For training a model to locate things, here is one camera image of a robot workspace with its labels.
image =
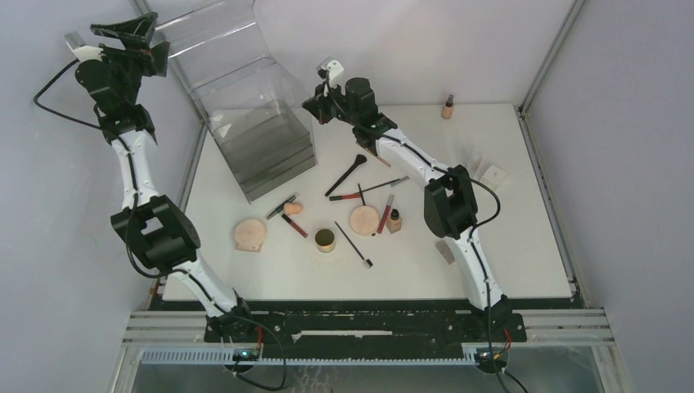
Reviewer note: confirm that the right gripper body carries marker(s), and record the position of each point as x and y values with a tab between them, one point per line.
326	107

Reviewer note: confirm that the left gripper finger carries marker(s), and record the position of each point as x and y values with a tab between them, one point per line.
156	59
137	32

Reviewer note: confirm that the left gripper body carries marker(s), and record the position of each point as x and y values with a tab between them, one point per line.
129	66

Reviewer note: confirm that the clear acrylic organizer box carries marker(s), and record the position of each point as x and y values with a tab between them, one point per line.
250	103

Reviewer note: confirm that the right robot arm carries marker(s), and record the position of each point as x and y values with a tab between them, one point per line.
449	205

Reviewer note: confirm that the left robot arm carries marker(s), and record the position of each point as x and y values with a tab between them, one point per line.
160	239

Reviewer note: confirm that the black powder brush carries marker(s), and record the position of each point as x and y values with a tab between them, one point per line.
359	160

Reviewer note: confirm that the wooden stick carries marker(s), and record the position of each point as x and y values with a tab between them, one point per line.
379	159

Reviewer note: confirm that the thin black brush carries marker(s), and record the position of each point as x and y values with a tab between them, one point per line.
361	196

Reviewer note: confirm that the grey mascara wand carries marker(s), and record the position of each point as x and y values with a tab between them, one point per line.
399	181

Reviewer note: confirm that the small foundation bottle far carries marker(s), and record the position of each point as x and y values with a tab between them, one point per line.
448	107

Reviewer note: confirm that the red black lip pencil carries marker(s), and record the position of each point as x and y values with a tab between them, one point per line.
344	197

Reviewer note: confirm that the red lip gloss tube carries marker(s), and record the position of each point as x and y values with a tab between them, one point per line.
385	214

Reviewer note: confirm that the dark eyeliner pen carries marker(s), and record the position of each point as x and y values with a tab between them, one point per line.
280	208

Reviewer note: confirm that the round beige powder puff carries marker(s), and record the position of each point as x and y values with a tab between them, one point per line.
364	220

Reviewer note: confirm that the beige blender sponge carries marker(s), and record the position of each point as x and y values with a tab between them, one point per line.
292	208

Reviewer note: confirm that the clear small bottle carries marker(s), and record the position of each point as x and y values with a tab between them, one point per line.
472	160

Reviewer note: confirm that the orange lip gloss tube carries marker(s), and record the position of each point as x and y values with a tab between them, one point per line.
294	225

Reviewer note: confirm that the black brow brush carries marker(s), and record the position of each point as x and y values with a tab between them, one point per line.
365	260

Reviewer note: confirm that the white cube container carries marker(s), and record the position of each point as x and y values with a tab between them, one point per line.
492	176

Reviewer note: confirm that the grey square sponge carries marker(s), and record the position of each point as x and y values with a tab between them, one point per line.
445	251

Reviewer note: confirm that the beige puff on base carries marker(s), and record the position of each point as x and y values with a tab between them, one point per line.
249	235

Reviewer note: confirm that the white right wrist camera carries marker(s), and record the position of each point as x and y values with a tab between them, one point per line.
331	71

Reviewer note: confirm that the black mounting rail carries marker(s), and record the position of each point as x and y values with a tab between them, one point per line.
366	329

